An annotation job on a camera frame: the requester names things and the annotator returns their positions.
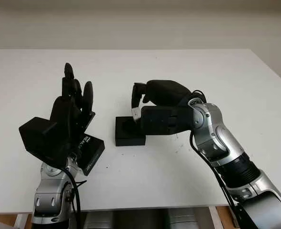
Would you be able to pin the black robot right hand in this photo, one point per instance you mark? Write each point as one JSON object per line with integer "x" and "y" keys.
{"x": 166, "y": 93}

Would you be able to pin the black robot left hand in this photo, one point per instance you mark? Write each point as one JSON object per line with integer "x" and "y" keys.
{"x": 63, "y": 117}

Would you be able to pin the small silver black camera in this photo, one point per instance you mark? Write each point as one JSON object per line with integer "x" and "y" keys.
{"x": 136, "y": 114}

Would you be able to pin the black RealSense box lid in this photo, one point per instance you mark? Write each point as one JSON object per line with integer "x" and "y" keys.
{"x": 94, "y": 150}

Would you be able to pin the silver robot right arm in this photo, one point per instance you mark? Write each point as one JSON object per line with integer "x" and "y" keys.
{"x": 221, "y": 140}

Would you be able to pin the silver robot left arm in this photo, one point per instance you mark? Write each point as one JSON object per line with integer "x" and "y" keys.
{"x": 50, "y": 198}

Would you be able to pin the white table leg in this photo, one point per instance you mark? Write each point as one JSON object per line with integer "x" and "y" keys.
{"x": 20, "y": 221}
{"x": 213, "y": 219}

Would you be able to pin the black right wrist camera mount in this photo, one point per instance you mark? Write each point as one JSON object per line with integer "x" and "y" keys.
{"x": 159, "y": 121}

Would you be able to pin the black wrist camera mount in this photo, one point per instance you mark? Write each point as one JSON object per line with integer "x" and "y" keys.
{"x": 159, "y": 121}
{"x": 35, "y": 136}

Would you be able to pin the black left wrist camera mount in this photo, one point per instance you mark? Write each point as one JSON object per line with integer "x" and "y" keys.
{"x": 35, "y": 136}

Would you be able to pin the black camera box base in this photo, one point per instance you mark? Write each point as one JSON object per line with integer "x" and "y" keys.
{"x": 128, "y": 142}

